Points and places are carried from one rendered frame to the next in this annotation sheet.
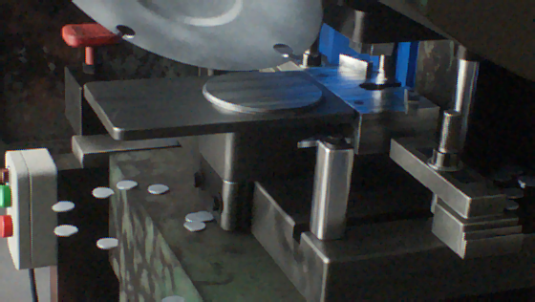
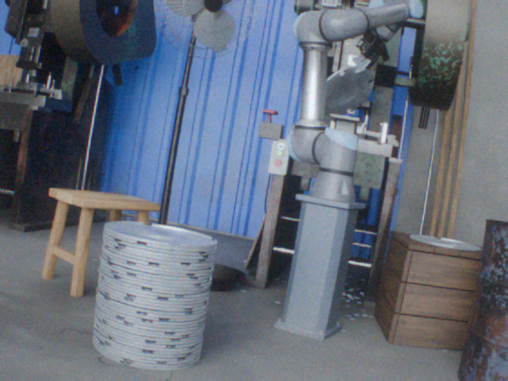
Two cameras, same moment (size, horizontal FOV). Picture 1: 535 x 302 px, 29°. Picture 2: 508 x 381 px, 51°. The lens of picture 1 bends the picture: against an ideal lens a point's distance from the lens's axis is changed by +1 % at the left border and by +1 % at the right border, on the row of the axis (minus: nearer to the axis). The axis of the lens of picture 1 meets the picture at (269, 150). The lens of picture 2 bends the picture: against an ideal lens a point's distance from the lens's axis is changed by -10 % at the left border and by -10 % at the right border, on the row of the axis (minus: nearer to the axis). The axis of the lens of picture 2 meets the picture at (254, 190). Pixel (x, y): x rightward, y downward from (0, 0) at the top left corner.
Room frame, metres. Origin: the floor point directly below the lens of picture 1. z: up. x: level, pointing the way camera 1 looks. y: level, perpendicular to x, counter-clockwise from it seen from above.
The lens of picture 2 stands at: (-0.15, 2.37, 0.54)
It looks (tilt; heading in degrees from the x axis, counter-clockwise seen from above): 3 degrees down; 304
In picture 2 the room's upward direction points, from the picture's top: 9 degrees clockwise
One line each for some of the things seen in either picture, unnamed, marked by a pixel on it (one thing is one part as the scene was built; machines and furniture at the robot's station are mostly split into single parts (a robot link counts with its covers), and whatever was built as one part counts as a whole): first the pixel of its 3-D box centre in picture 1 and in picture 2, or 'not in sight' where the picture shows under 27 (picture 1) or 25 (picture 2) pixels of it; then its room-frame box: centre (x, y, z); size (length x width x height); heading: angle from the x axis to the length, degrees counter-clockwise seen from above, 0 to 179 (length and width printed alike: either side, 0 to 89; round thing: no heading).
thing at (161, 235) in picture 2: not in sight; (160, 234); (0.84, 1.29, 0.32); 0.29 x 0.29 x 0.01
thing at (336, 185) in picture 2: not in sight; (334, 184); (0.72, 0.63, 0.50); 0.15 x 0.15 x 0.10
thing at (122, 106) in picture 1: (216, 153); (344, 132); (1.00, 0.06, 0.72); 0.25 x 0.14 x 0.14; 113
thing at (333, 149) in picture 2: not in sight; (338, 149); (0.73, 0.63, 0.62); 0.13 x 0.12 x 0.14; 166
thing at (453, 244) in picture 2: not in sight; (446, 242); (0.40, 0.26, 0.35); 0.29 x 0.29 x 0.01
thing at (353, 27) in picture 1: (384, 11); (350, 105); (1.07, -0.11, 0.86); 0.20 x 0.16 x 0.05; 23
